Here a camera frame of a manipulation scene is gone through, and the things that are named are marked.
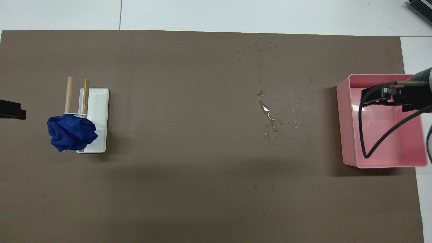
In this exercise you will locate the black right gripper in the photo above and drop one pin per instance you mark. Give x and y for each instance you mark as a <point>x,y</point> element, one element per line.
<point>420,98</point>

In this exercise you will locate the blue towel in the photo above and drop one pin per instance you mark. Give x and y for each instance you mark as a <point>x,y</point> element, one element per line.
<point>71,133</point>

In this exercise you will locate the white towel rack wooden bars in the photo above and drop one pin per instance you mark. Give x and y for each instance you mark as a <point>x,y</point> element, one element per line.
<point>99,118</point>

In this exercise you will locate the water puddle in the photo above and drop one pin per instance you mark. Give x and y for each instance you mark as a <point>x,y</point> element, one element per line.
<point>266,108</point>

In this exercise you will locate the pink plastic bin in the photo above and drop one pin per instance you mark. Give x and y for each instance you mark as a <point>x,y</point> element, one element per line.
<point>378,135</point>

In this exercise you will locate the grey ribbed device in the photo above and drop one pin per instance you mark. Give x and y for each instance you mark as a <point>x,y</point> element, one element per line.
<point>423,8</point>

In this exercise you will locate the brown table mat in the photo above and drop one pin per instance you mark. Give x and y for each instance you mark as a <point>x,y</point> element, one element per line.
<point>202,135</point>

